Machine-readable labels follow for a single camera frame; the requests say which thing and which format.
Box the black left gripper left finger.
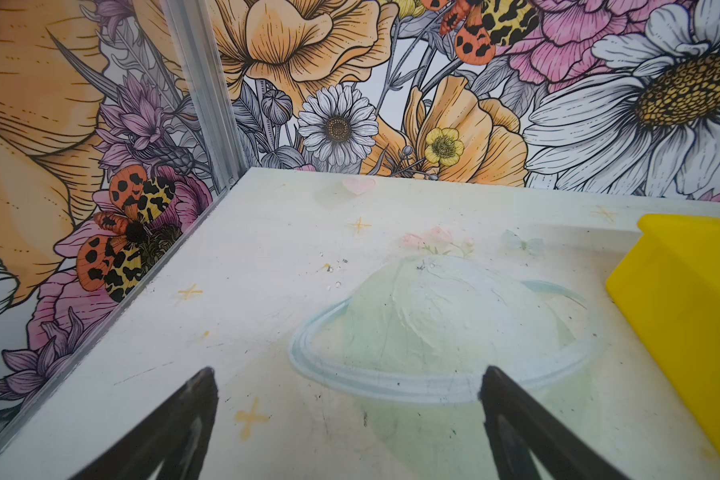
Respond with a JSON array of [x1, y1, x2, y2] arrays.
[[73, 367, 219, 479]]

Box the aluminium corner post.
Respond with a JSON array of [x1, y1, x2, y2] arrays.
[[162, 0, 246, 191]]

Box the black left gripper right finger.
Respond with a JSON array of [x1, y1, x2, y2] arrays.
[[479, 366, 627, 480]]

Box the yellow plastic bin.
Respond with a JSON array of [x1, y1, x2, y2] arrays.
[[606, 214, 720, 455]]

